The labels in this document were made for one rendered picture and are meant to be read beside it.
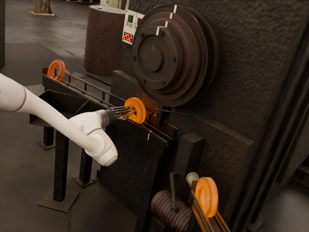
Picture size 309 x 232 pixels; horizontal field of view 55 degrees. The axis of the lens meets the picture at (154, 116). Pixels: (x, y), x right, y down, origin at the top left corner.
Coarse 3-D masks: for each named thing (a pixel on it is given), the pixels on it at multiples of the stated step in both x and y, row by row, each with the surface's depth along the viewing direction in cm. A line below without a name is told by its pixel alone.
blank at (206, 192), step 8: (200, 184) 119; (208, 184) 112; (200, 192) 120; (208, 192) 112; (216, 192) 111; (200, 200) 119; (208, 200) 111; (216, 200) 110; (208, 208) 110; (216, 208) 110; (208, 216) 113
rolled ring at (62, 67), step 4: (56, 60) 224; (60, 60) 222; (52, 64) 226; (56, 64) 226; (60, 64) 220; (64, 64) 222; (48, 68) 228; (52, 68) 228; (60, 68) 219; (64, 68) 220; (48, 72) 227; (52, 72) 229; (60, 72) 218; (64, 72) 220; (52, 76) 228; (56, 76) 220; (60, 76) 218; (60, 80) 221
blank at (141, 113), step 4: (128, 100) 164; (132, 100) 162; (136, 100) 160; (140, 100) 161; (124, 104) 168; (128, 104) 165; (132, 104) 163; (136, 104) 160; (140, 104) 159; (136, 108) 161; (140, 108) 159; (144, 108) 160; (140, 112) 159; (144, 112) 160; (132, 116) 166; (136, 116) 163; (140, 116) 160; (144, 116) 161; (136, 120) 163; (140, 120) 161
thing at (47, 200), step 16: (48, 96) 178; (64, 96) 176; (64, 112) 181; (80, 112) 164; (64, 144) 175; (64, 160) 180; (64, 176) 188; (48, 192) 200; (64, 192) 195; (64, 208) 190
